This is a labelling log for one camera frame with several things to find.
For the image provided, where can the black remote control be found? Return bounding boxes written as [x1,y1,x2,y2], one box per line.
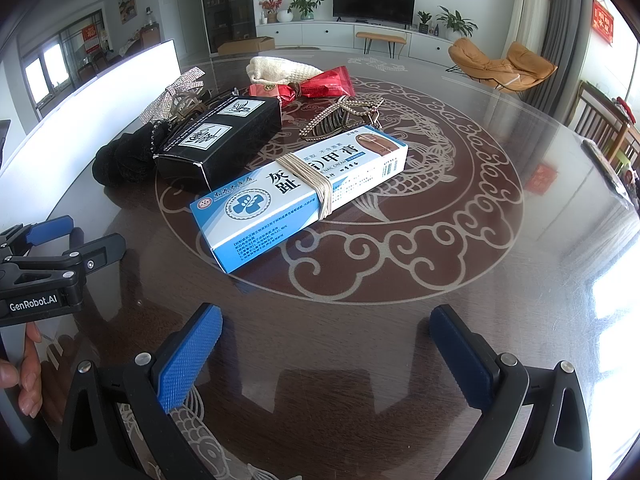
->
[582,139,633,201]

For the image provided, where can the black velvet pouch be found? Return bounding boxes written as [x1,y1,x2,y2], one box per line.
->
[91,122,173,188]

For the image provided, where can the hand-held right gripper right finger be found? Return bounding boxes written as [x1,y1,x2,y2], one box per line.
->
[430,304,593,480]

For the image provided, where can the leafy potted plant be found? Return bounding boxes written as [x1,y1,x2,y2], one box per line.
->
[436,6,478,41]

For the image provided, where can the wooden dining table with chairs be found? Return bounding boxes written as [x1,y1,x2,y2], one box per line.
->
[80,22,161,71]

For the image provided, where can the person's left hand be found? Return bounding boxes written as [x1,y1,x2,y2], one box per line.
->
[0,322,43,418]

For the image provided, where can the dark patterned glass desktop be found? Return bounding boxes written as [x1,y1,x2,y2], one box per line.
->
[0,50,640,480]

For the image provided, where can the brown cardboard box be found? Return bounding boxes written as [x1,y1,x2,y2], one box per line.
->
[217,36,276,56]

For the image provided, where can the blue and white medicine box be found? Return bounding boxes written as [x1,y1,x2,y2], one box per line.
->
[190,125,409,274]

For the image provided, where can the rhinestone hair claw clip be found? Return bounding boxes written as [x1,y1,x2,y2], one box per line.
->
[299,95,385,142]

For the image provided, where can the black box with white labels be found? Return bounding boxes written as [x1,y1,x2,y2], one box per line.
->
[152,96,283,191]

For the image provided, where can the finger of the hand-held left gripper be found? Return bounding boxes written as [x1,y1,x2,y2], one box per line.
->
[0,215,86,261]
[0,232,127,288]

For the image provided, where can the red door decoration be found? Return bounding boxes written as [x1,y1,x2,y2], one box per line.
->
[81,24,103,55]

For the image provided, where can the beige twine loop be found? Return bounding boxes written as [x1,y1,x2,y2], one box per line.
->
[276,154,333,221]

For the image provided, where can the white cardboard box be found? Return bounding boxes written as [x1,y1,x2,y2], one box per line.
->
[0,39,182,211]

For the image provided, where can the wooden chair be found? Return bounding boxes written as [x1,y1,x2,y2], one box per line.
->
[570,80,640,176]

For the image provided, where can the white television cabinet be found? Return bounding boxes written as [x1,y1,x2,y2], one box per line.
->
[256,20,453,61]

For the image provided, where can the orange lounge chair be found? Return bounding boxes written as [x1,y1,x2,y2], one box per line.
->
[446,37,558,93]

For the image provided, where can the bushy green potted plant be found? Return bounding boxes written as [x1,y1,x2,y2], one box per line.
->
[287,0,325,21]

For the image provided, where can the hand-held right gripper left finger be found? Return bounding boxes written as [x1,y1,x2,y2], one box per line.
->
[57,302,223,480]

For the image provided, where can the dark glass display cabinet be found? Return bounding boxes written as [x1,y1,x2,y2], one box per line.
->
[197,0,257,55]

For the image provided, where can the wooden bench with metal legs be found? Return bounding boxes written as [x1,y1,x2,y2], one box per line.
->
[356,31,407,58]

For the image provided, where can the cream knitted cloth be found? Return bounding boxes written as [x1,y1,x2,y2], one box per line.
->
[247,56,326,86]

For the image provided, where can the silver rhinestone bow hair clip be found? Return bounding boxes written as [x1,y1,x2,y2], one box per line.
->
[140,66,211,125]

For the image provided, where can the white sheer curtain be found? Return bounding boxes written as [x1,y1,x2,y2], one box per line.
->
[502,0,553,61]

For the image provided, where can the red wall hanging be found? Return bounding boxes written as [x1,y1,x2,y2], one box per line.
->
[591,0,615,47]

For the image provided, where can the black television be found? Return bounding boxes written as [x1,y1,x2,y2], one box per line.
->
[332,0,417,26]

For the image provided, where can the red flowers in vase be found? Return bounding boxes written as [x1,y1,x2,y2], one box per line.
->
[260,0,287,24]

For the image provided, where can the red snack packet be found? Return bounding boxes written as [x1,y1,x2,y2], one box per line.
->
[248,66,357,108]

